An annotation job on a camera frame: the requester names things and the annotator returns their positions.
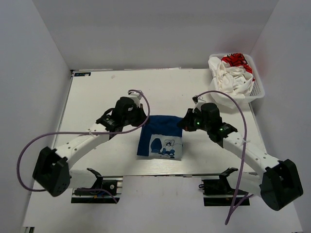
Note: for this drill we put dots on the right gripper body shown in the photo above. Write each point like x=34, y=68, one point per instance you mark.
x=202, y=124

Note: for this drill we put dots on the blue table label sticker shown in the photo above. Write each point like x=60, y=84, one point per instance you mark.
x=82, y=74

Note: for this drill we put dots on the white plastic basket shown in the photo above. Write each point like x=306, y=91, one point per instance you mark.
x=258, y=91

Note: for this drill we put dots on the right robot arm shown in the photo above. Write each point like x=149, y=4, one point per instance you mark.
x=277, y=182

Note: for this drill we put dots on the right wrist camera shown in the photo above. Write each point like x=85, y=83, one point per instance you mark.
x=198, y=101

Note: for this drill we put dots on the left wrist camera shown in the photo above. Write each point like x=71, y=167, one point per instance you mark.
x=135, y=95

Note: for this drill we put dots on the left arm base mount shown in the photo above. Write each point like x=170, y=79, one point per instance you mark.
x=105, y=191

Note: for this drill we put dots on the blue t shirt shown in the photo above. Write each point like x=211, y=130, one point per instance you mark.
x=161, y=138

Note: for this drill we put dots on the red printed white t shirt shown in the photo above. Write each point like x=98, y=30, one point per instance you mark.
x=236, y=64

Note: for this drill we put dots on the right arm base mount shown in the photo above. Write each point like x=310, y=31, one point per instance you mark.
x=215, y=194

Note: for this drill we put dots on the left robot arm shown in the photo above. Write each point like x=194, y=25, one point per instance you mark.
x=53, y=169

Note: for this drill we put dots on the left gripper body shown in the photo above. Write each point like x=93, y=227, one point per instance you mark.
x=135, y=117

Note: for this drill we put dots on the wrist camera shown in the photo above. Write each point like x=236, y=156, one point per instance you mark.
x=198, y=101
x=135, y=95

